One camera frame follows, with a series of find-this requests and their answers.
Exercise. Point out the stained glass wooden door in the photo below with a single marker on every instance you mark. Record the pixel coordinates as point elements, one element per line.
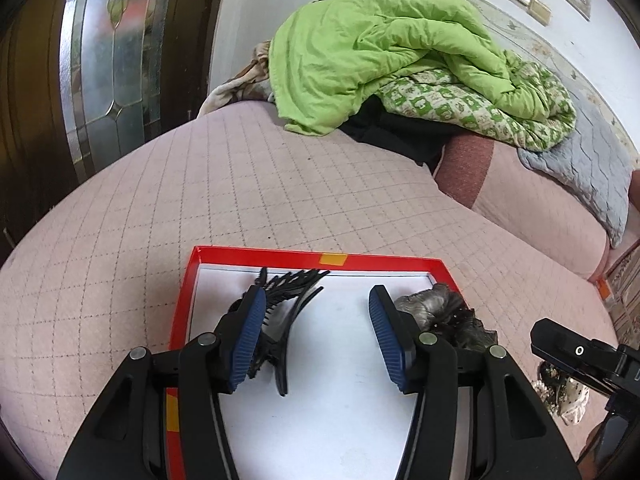
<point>110,60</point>

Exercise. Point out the clear bag with orange label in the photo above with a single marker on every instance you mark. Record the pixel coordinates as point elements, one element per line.
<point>625,280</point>

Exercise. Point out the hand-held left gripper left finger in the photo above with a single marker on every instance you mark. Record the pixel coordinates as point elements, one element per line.
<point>247,340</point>

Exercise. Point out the green quilt with patterned lining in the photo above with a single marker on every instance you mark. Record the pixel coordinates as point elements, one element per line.
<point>350,60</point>

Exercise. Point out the black hair claw clip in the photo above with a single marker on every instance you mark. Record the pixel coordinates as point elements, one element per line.
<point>295,305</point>

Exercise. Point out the pink quilted bed cover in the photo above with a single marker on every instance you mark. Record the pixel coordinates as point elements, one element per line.
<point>250,185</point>

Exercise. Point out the grey scrunchie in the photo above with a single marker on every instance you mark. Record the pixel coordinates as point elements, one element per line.
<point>440,305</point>

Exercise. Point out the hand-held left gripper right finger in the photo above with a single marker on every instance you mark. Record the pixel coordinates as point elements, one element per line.
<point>390,340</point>

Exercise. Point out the pink bolster with red band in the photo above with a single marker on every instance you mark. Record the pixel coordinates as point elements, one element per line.
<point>525,210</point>

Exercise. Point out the red shallow box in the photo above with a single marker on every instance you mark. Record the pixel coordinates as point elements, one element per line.
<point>325,410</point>

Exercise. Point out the black cloth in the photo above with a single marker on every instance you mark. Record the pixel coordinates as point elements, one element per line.
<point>400,135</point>

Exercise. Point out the white dotted scrunchie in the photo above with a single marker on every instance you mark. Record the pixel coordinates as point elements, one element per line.
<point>567,405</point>

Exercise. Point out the beige printed blanket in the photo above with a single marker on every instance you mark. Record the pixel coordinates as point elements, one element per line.
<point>240,85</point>

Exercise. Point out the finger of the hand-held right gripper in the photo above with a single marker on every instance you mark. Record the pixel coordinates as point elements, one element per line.
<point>565,347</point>

